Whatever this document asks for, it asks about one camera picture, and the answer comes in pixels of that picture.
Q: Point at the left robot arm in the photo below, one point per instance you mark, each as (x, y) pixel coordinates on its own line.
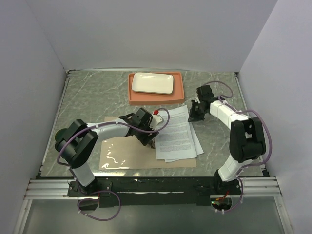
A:
(75, 143)

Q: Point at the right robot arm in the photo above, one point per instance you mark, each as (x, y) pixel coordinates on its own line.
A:
(247, 141)

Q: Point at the terracotta rectangular tray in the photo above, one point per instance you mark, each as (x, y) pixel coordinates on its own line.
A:
(177, 97)

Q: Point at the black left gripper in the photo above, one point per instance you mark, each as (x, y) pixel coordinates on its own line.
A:
(146, 139)

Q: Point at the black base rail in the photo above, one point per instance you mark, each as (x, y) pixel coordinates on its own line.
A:
(112, 191)

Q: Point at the white printed paper sheets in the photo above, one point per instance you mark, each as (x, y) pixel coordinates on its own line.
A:
(177, 140)

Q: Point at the tan paper folder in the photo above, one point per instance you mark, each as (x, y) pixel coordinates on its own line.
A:
(128, 153)

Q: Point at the white rectangular plate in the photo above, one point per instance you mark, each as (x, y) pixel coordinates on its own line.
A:
(153, 83)

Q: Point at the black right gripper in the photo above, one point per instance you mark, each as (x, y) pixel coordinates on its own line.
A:
(193, 117)

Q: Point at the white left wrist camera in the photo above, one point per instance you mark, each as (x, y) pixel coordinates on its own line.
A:
(156, 120)

